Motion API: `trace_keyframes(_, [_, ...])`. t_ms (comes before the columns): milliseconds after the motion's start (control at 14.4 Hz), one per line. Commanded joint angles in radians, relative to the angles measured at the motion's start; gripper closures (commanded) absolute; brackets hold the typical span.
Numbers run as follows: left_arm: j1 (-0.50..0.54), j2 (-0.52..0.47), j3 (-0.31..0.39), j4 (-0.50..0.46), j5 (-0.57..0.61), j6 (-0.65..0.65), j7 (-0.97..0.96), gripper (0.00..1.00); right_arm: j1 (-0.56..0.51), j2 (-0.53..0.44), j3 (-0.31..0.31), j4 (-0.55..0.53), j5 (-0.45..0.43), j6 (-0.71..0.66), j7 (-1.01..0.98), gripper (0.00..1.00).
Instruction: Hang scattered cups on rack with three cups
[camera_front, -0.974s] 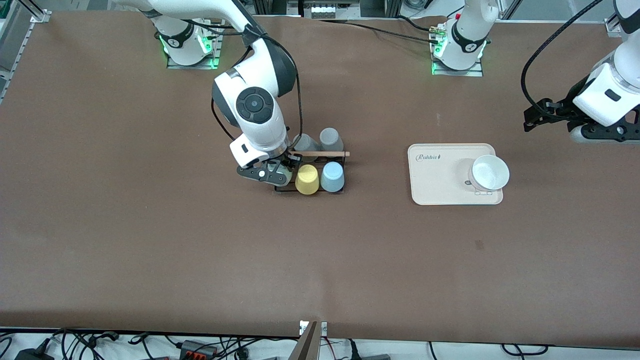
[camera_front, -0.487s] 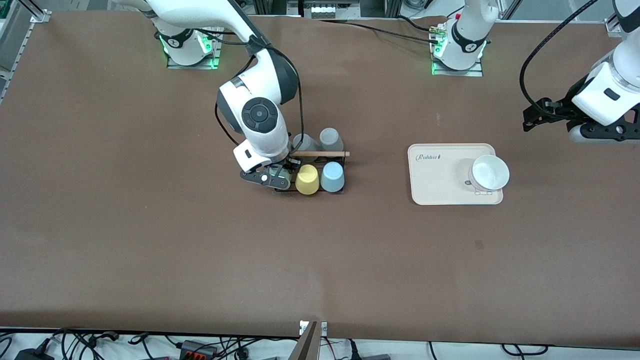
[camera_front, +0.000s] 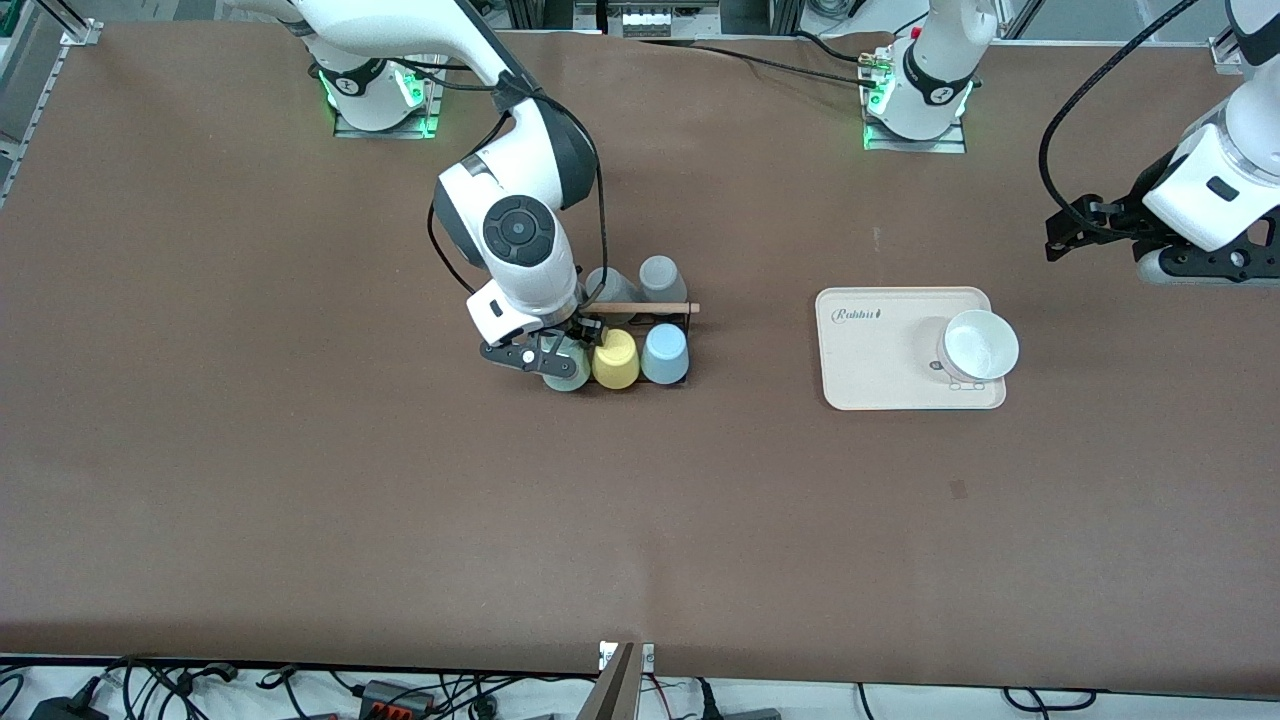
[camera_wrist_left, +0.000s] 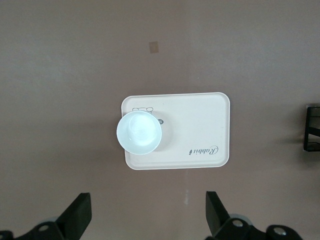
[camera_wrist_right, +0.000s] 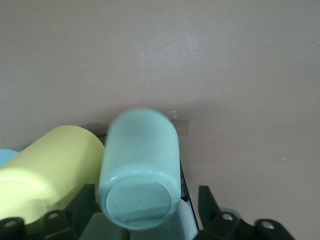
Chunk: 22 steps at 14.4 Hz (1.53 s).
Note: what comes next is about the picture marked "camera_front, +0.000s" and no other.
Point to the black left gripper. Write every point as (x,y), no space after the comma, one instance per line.
(1122,218)

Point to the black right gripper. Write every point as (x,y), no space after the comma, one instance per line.
(581,327)

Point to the mint green cup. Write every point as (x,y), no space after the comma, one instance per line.
(570,372)

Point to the light blue cup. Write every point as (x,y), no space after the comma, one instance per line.
(665,355)

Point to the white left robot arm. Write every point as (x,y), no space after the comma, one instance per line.
(1230,160)

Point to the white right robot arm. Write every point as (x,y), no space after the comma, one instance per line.
(520,230)

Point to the yellow cup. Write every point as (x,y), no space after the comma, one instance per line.
(615,360)

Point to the grey cup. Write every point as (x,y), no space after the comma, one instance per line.
(662,275)
(612,288)

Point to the white bowl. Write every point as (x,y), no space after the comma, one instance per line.
(985,345)

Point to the beige rectangular tray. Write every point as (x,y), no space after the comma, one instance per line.
(880,370)

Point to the white power strip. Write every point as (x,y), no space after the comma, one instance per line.
(647,20)

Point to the red black connector block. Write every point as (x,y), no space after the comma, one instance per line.
(398,698)

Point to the black power adapter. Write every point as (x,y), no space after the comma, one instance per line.
(65,708)

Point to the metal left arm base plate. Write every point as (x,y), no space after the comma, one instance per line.
(915,143)

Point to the aluminium frame profile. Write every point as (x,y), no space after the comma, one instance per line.
(1225,50)
(40,90)

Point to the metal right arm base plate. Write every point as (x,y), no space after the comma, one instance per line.
(432,100)

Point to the grey metal post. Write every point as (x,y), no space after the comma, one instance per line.
(612,690)

